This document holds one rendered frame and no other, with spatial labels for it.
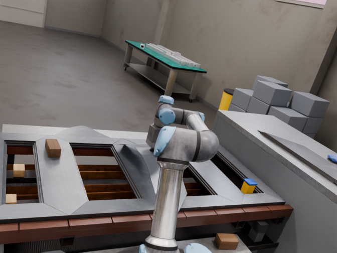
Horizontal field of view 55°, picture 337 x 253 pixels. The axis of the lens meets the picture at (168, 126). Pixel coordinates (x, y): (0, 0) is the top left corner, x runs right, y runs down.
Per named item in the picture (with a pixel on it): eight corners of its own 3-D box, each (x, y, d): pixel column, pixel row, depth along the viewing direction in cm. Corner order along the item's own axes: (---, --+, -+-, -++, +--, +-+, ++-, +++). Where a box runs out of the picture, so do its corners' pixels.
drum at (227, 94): (239, 131, 566) (251, 97, 544) (222, 131, 544) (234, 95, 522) (224, 121, 596) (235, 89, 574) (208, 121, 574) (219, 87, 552)
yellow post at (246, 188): (233, 207, 198) (243, 180, 191) (240, 207, 200) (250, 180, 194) (238, 212, 194) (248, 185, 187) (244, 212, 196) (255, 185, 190)
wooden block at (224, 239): (218, 249, 159) (221, 241, 157) (213, 240, 164) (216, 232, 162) (235, 249, 162) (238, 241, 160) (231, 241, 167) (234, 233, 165)
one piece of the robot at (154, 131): (163, 116, 174) (156, 143, 179) (149, 115, 169) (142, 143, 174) (172, 124, 166) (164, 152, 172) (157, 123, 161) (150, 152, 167)
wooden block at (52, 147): (44, 146, 176) (45, 138, 174) (55, 146, 179) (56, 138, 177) (48, 157, 166) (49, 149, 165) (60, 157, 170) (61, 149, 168)
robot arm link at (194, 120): (232, 142, 113) (203, 107, 160) (202, 137, 112) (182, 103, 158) (224, 171, 117) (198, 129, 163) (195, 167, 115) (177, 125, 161)
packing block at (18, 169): (12, 170, 160) (13, 163, 159) (23, 170, 162) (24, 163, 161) (12, 177, 155) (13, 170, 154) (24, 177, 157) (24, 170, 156)
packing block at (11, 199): (2, 201, 138) (3, 194, 136) (15, 201, 140) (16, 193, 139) (2, 210, 133) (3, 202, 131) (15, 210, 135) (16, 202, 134)
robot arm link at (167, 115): (184, 113, 149) (181, 105, 159) (160, 108, 148) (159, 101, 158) (180, 128, 152) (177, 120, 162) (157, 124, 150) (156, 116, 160)
